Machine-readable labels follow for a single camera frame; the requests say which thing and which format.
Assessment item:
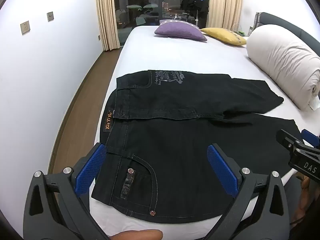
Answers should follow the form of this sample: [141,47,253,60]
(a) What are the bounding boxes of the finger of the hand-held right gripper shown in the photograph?
[301,129,320,148]
[276,129,304,155]

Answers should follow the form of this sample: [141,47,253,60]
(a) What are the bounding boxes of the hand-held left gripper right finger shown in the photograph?
[205,144,292,240]

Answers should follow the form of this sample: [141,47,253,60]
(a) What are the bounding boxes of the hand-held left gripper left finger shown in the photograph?
[23,142,110,240]

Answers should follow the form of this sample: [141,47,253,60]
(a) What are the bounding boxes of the black denim pants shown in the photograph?
[91,69,304,224]

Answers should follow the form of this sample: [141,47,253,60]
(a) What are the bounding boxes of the person's right hand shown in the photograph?
[299,175,320,224]

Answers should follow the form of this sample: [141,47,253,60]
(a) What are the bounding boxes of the person's left hand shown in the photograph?
[109,229,163,240]

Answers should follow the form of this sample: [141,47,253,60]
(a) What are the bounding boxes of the rolled beige duvet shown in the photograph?
[246,24,320,112]

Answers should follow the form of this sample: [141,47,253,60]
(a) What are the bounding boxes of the dark grey headboard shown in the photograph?
[254,12,320,46]

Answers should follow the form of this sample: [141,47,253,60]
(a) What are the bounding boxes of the yellow pillow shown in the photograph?
[200,27,247,47]

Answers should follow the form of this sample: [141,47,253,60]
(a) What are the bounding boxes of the white bed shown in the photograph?
[89,25,320,240]

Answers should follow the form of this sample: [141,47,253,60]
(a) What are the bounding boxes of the purple pillow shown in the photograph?
[154,19,208,42]

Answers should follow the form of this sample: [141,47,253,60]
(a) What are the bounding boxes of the beige curtain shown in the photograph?
[208,0,243,30]
[94,0,123,51]

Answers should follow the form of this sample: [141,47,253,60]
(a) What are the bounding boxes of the dark clothes on rack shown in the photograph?
[180,0,209,28]

